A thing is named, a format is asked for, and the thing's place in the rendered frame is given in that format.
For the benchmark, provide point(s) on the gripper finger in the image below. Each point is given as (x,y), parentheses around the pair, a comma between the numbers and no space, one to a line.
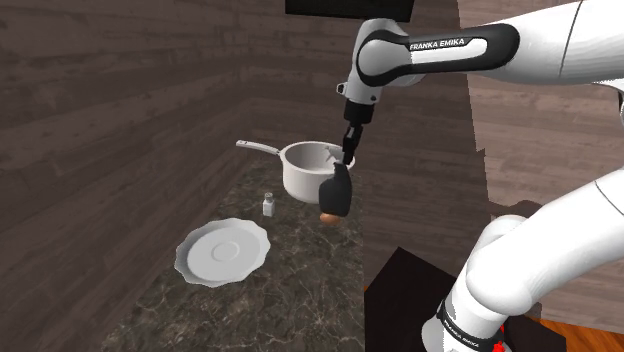
(347,146)
(358,135)

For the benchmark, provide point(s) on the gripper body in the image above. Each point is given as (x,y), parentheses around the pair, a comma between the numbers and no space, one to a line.
(359,112)

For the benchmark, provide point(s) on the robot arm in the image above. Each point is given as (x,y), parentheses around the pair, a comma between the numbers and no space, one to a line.
(526,263)

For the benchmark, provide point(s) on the brown egg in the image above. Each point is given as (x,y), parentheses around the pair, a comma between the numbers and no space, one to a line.
(330,219)

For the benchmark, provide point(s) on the white salt shaker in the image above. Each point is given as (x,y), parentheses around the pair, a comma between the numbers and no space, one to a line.
(268,206)

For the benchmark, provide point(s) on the black overhead box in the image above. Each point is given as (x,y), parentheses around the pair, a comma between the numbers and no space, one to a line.
(348,8)

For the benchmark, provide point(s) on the white scalloped plate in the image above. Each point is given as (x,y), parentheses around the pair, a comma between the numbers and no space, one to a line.
(222,253)

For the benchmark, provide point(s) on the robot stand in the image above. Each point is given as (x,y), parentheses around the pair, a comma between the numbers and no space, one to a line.
(404,302)

